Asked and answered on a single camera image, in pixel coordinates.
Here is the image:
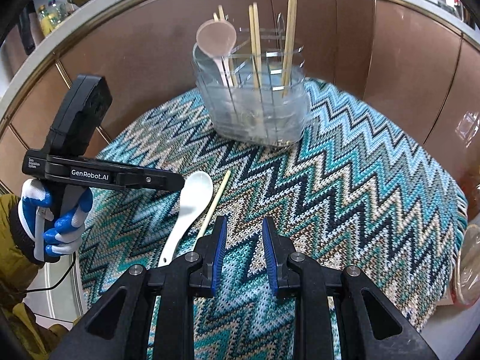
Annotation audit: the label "bamboo chopstick on mat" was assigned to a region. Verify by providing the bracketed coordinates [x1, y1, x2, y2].
[197, 170, 231, 240]

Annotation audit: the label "cooking oil bottle on floor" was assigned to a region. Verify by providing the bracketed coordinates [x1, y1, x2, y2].
[460, 168, 479, 222]

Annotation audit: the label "white ceramic spoon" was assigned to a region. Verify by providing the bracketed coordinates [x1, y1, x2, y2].
[196, 19, 237, 87]
[157, 171, 214, 267]

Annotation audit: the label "yellow jacket left forearm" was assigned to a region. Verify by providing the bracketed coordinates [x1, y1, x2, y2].
[1, 194, 68, 359]

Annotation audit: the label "clear wire utensil holder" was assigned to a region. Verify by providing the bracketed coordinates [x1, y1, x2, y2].
[192, 16, 311, 147]

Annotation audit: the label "blue white gloved left hand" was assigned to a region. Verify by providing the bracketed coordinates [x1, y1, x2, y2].
[17, 179, 93, 263]

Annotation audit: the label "zigzag knitted table mat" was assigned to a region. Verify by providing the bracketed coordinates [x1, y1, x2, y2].
[99, 79, 468, 359]

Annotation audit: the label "oil bottles on counter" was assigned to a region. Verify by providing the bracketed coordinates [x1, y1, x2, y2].
[37, 0, 76, 37]

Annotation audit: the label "brown electric kettle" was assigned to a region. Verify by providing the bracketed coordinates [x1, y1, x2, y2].
[17, 0, 38, 55]

